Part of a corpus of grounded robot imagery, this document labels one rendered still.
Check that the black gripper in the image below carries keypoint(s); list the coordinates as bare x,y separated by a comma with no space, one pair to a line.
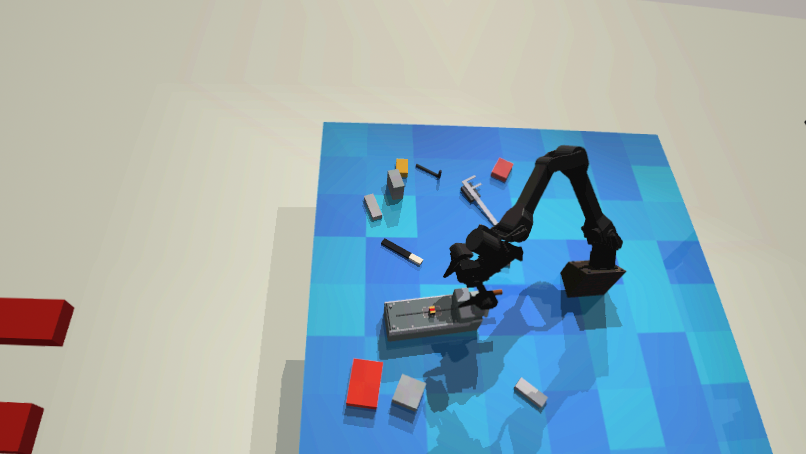
484,299

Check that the black l-shaped rod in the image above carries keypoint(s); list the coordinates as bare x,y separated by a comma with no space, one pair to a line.
429,171

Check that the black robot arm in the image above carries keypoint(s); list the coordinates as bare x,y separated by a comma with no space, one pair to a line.
517,222

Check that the orange-brown rectangular block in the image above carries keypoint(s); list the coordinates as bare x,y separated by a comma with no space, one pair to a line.
402,165

